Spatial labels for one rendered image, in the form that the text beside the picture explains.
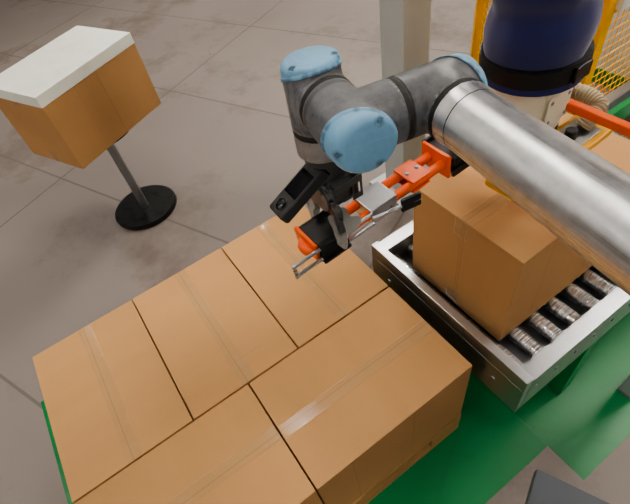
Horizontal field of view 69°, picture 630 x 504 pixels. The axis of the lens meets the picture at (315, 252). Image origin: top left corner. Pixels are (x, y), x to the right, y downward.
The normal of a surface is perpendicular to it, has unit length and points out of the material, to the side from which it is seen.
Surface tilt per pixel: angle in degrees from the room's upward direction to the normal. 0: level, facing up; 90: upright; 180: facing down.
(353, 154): 90
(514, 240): 0
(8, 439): 0
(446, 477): 0
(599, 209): 43
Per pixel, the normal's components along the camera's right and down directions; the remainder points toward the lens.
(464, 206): -0.14, -0.64
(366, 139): 0.32, 0.69
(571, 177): -0.60, -0.38
